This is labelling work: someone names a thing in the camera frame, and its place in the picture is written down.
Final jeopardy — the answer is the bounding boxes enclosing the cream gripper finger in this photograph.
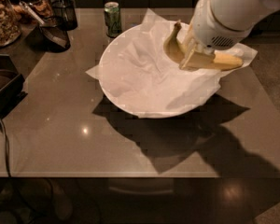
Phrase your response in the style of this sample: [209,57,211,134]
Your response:
[179,44,215,70]
[182,24,196,52]

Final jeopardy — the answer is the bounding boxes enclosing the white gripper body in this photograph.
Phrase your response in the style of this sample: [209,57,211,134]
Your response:
[191,0,251,51]

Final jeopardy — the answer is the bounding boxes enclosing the yellow banana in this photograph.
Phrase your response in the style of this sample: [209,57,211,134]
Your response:
[163,21,244,71]

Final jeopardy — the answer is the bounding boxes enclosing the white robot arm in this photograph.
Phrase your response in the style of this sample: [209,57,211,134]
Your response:
[180,0,280,70]

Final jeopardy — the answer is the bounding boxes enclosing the white paper liner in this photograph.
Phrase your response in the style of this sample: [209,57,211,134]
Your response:
[85,7,259,119]

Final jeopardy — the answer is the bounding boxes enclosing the green soda can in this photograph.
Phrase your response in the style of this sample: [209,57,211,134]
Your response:
[104,2,122,38]

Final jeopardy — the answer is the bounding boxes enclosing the black mesh cup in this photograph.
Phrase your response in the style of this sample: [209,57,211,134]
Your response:
[52,0,77,31]

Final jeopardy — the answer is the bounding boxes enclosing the glass jar of snacks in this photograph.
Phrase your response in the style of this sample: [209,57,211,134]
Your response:
[12,0,53,24]

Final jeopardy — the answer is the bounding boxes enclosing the glass jar of nuts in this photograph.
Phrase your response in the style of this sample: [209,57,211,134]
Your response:
[0,0,21,48]

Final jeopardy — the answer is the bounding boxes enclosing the black cable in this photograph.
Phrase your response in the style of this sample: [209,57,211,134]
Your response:
[0,105,13,179]

